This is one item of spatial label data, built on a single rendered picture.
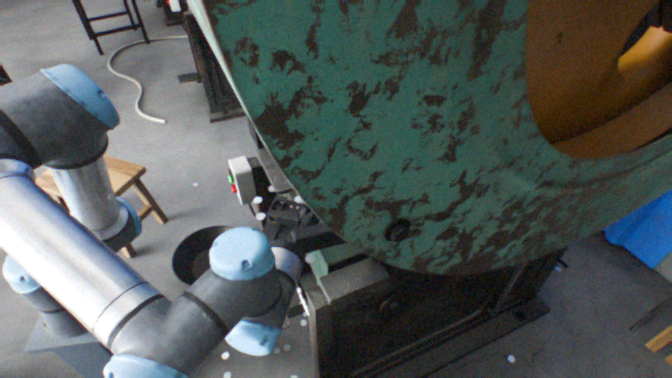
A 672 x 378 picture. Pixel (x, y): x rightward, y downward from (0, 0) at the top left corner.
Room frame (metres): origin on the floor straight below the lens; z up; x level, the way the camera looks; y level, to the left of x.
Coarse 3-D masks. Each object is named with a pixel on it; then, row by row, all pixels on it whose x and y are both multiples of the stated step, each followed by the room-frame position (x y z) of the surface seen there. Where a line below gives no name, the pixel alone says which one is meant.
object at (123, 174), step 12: (108, 156) 1.22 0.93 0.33; (108, 168) 1.14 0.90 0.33; (120, 168) 1.14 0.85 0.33; (132, 168) 1.14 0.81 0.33; (144, 168) 1.15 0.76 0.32; (48, 180) 1.07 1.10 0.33; (120, 180) 1.07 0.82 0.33; (132, 180) 1.08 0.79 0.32; (48, 192) 1.03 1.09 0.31; (120, 192) 1.02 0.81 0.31; (144, 192) 1.13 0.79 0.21; (60, 204) 1.06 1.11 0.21; (156, 204) 1.15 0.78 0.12; (144, 216) 1.08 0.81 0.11; (156, 216) 1.13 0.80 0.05; (132, 252) 0.96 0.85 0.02
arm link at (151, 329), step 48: (0, 144) 0.39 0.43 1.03; (0, 192) 0.32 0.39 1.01; (0, 240) 0.27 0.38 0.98; (48, 240) 0.27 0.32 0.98; (96, 240) 0.29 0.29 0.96; (48, 288) 0.23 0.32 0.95; (96, 288) 0.22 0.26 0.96; (144, 288) 0.23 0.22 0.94; (96, 336) 0.19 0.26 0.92; (144, 336) 0.18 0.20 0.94; (192, 336) 0.18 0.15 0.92
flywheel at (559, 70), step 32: (544, 0) 0.32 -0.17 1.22; (576, 0) 0.34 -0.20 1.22; (608, 0) 0.36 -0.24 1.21; (640, 0) 0.38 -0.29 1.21; (544, 32) 0.33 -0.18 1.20; (576, 32) 0.35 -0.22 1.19; (608, 32) 0.37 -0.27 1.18; (544, 64) 0.34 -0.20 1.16; (576, 64) 0.36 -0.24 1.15; (608, 64) 0.38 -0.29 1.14; (640, 64) 0.42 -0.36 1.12; (544, 96) 0.34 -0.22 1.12; (576, 96) 0.37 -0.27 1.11; (608, 96) 0.39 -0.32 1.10; (640, 96) 0.42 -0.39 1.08; (544, 128) 0.35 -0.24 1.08; (576, 128) 0.38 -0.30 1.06; (608, 128) 0.39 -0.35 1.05; (640, 128) 0.39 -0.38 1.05
